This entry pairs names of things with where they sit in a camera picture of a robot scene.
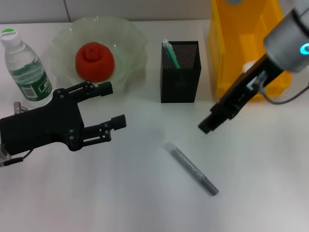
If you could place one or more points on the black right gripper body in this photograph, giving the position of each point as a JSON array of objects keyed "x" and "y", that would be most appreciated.
[{"x": 241, "y": 91}]

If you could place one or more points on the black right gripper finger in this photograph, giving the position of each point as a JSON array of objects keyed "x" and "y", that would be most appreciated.
[{"x": 212, "y": 123}]

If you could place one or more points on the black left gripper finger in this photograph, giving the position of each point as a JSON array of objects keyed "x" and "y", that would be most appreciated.
[
  {"x": 118, "y": 122},
  {"x": 105, "y": 89}
]

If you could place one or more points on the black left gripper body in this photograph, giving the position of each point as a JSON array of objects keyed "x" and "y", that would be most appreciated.
[{"x": 41, "y": 128}]

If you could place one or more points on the white paper ball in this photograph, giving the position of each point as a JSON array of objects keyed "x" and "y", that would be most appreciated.
[{"x": 247, "y": 65}]

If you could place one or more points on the red-orange toy orange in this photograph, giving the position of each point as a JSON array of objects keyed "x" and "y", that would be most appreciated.
[{"x": 95, "y": 62}]

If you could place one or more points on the grey marker pen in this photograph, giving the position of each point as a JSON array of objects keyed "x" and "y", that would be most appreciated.
[{"x": 190, "y": 166}]

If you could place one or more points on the clear water bottle green label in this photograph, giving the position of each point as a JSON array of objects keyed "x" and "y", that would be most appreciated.
[{"x": 26, "y": 75}]

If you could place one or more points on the mint green utility knife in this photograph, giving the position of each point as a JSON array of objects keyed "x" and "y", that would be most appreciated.
[{"x": 171, "y": 54}]

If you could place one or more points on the pale green glass fruit plate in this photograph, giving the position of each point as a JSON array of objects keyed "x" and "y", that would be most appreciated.
[{"x": 130, "y": 48}]

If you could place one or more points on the black mesh pen holder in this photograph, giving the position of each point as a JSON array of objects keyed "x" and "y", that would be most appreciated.
[{"x": 178, "y": 84}]

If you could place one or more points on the silver right wrist connector plug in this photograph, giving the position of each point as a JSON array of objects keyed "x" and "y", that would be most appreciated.
[{"x": 257, "y": 81}]

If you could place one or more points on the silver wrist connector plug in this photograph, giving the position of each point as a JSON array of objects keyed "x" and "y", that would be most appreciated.
[
  {"x": 19, "y": 107},
  {"x": 257, "y": 81}
]

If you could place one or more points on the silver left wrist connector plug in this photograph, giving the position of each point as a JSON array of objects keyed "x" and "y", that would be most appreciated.
[{"x": 19, "y": 107}]

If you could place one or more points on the yellow plastic bin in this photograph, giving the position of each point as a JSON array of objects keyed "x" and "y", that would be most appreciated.
[{"x": 229, "y": 48}]

